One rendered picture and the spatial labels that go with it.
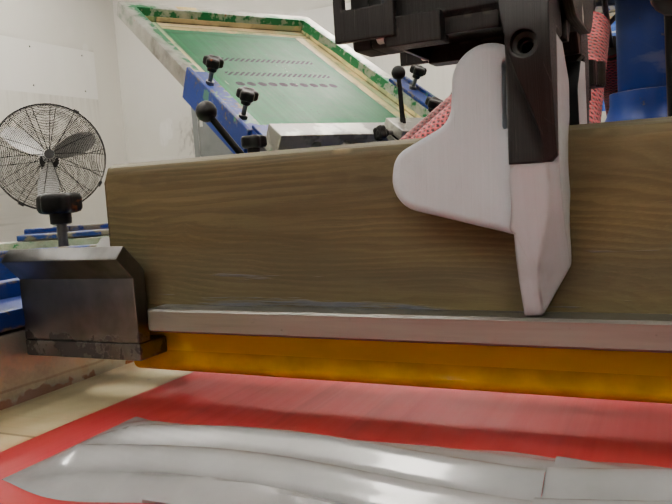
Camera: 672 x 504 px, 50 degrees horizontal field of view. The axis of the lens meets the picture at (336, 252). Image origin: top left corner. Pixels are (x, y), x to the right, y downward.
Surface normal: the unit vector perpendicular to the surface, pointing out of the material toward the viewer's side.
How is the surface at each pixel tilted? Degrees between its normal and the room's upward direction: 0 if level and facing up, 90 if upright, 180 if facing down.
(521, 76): 103
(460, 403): 0
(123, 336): 90
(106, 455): 31
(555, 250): 110
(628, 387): 90
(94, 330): 90
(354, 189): 90
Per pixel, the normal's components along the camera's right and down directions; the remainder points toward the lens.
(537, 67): -0.40, 0.31
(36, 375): 0.90, -0.02
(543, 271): 0.44, 0.39
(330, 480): -0.35, -0.78
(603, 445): -0.07, -0.99
